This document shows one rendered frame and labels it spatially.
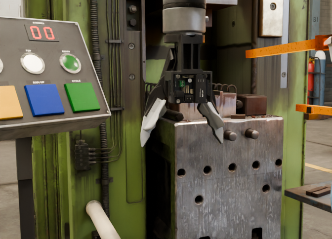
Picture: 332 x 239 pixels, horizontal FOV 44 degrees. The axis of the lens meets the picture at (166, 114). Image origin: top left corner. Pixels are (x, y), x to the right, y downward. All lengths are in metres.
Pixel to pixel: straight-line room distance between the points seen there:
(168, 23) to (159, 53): 1.03
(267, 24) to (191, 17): 0.87
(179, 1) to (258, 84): 0.89
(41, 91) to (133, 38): 0.49
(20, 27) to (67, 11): 0.30
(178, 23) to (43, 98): 0.39
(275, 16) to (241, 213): 0.71
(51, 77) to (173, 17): 0.40
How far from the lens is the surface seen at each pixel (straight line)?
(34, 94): 0.95
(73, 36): 1.11
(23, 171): 1.09
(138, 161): 1.39
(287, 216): 1.74
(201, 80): 0.69
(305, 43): 1.04
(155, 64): 1.73
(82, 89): 1.02
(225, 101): 1.32
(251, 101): 1.37
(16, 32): 1.03
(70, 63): 1.05
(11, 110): 0.91
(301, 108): 1.39
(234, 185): 1.32
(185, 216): 1.27
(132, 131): 1.37
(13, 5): 6.45
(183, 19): 0.69
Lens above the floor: 1.08
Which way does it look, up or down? 7 degrees down
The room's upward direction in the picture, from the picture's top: straight up
